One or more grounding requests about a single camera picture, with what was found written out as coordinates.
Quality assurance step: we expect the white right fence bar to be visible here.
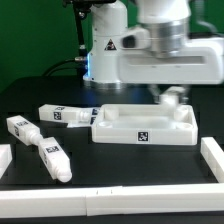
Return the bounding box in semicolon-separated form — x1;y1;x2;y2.
200;137;224;184

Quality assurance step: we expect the white fence bar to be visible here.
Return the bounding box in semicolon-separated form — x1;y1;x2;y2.
0;144;12;179
200;137;224;184
0;183;224;218

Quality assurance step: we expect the white front fence bar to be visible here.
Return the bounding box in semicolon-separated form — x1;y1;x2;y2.
0;183;224;218

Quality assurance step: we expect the white desk top tray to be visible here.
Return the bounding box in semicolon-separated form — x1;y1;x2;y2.
91;104;198;145

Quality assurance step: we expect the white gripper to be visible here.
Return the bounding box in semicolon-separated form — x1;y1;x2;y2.
117;27;224;85

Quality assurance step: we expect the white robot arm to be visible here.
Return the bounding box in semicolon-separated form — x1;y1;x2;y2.
84;0;224;87

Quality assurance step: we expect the white left fence bar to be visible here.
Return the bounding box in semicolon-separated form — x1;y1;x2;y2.
0;144;12;179

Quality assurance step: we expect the paper sheet with markers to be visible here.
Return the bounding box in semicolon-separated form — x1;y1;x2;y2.
67;107;100;128

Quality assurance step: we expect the black cable at base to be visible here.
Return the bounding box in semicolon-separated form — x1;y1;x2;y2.
42;57;88;78

